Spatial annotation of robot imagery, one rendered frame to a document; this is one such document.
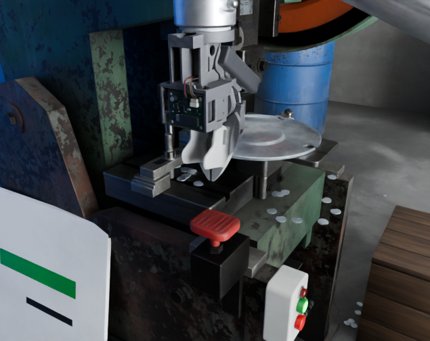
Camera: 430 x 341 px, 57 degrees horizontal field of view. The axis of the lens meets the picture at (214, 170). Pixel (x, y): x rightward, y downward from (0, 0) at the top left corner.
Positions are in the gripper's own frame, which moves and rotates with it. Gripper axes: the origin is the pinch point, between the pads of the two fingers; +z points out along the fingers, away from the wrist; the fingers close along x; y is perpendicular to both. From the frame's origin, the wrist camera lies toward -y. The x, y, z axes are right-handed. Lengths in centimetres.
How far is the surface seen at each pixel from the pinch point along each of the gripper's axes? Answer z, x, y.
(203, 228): 8.8, -0.3, 2.6
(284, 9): -19, -20, -66
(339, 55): 38, -90, -363
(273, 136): 5.9, -5.9, -33.2
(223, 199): 14.5, -8.0, -15.6
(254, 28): -16.1, -14.5, -38.3
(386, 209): 85, 5, -161
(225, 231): 8.8, 2.9, 1.5
